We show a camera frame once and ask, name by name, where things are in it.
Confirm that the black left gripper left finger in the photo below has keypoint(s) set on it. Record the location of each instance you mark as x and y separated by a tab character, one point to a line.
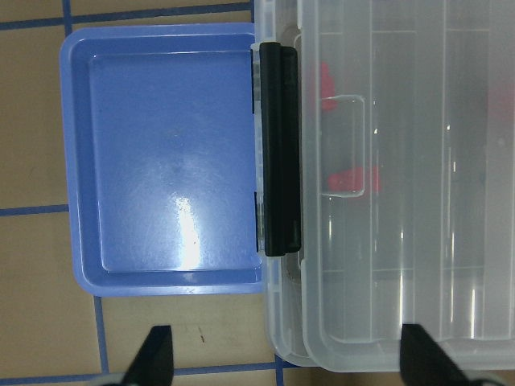
153	364

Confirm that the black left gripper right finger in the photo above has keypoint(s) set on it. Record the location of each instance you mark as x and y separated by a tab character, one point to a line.
423	362

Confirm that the clear plastic box lid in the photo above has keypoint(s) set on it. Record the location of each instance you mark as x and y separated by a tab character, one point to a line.
402	201

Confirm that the red block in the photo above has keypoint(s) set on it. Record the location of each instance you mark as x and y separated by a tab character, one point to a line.
353	180
327	89

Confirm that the clear plastic storage box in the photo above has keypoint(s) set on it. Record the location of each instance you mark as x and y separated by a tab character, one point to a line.
277	305

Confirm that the red block in open box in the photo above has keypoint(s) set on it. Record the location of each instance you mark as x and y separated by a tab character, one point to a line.
353	180

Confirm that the blue plastic tray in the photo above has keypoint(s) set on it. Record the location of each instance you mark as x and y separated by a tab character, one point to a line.
159	158

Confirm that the black box latch handle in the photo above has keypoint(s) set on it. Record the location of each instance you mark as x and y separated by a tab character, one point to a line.
279	86

